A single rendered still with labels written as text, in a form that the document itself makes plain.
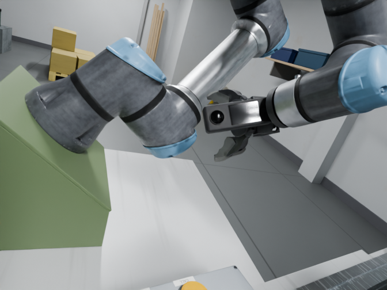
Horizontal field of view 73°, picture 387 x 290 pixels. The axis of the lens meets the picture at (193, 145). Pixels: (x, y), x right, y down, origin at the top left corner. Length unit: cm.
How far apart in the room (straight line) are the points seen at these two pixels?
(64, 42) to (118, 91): 511
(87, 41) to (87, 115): 760
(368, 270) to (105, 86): 63
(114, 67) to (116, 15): 756
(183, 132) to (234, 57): 23
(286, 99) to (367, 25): 14
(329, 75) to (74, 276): 50
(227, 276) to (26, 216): 34
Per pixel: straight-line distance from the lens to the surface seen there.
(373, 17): 45
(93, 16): 807
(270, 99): 45
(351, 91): 38
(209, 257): 63
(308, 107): 41
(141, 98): 52
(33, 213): 53
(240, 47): 70
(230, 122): 45
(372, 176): 372
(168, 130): 55
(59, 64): 510
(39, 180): 49
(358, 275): 66
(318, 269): 78
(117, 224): 64
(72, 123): 52
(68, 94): 53
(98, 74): 52
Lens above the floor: 127
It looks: 21 degrees down
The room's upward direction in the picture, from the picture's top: 18 degrees clockwise
